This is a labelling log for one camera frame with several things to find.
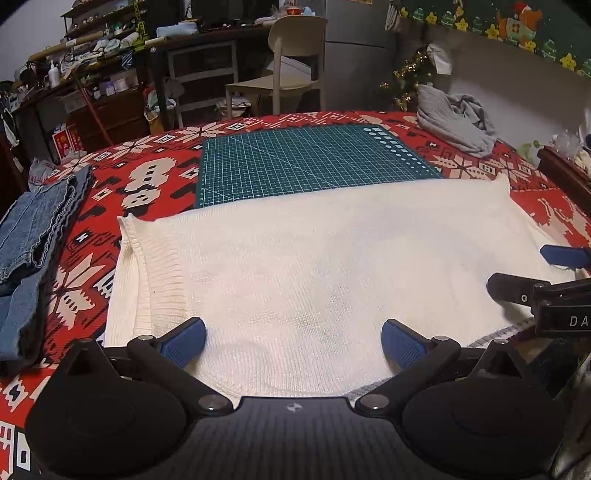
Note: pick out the light blue folded cloth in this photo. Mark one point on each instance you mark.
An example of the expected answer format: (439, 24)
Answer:
(178, 30)

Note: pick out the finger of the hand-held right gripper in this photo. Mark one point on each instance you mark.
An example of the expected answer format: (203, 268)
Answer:
(512, 290)
(568, 257)

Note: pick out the beige chair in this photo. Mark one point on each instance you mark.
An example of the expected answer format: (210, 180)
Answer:
(295, 41)

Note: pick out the green Christmas banner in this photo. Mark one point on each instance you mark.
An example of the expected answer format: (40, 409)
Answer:
(508, 23)

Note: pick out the brown wooden cabinet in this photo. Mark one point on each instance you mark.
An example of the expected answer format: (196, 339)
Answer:
(115, 115)

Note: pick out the cluttered metal shelf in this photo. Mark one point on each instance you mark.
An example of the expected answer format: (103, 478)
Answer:
(106, 23)

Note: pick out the wooden side table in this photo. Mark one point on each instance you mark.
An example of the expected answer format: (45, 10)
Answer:
(563, 166)

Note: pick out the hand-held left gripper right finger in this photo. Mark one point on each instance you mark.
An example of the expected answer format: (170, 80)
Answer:
(401, 344)

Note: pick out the grey refrigerator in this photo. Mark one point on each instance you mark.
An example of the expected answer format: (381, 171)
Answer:
(360, 60)

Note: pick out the green cutting mat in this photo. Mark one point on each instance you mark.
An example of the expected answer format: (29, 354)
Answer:
(300, 161)

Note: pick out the white paper bag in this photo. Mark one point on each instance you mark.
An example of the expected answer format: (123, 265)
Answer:
(441, 57)

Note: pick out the white bottle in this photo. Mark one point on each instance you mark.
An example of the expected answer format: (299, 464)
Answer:
(54, 76)

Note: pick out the white knit sweater vest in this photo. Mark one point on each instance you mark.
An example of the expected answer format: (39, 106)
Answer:
(300, 258)

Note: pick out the red patterned blanket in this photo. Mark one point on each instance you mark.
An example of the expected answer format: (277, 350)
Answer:
(138, 184)

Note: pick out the white drawer unit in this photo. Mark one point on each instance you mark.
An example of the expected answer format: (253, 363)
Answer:
(203, 69)

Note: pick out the grey garment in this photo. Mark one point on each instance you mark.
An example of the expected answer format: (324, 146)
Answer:
(452, 120)

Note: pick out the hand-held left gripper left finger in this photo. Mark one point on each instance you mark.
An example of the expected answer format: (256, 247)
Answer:
(184, 344)

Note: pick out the black monitor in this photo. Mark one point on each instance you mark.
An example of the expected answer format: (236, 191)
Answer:
(221, 11)

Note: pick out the white plastic bag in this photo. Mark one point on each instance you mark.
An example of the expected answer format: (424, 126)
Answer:
(41, 173)

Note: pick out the blue denim jeans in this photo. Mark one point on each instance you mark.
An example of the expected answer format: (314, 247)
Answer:
(27, 240)

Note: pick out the small tinsel Christmas tree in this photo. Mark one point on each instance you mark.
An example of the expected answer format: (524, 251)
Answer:
(408, 78)

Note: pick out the red and white box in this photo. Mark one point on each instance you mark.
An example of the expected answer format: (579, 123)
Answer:
(67, 141)

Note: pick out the black desk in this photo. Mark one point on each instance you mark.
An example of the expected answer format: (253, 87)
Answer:
(198, 40)

